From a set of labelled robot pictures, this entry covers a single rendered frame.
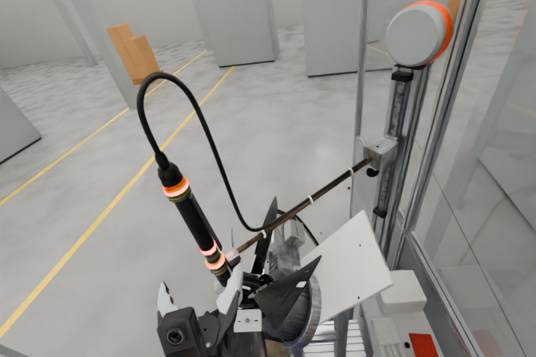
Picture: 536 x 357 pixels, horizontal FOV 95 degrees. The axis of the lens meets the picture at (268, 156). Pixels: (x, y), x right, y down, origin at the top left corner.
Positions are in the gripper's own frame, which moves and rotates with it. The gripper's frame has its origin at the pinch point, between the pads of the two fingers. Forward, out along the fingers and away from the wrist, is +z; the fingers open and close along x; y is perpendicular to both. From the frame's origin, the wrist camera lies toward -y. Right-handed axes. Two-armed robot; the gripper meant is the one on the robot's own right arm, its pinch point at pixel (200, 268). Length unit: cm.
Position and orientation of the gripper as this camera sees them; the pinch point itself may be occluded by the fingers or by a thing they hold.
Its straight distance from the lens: 52.7
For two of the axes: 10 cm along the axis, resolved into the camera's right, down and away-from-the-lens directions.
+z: -1.7, -5.7, 8.0
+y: 1.6, 7.9, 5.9
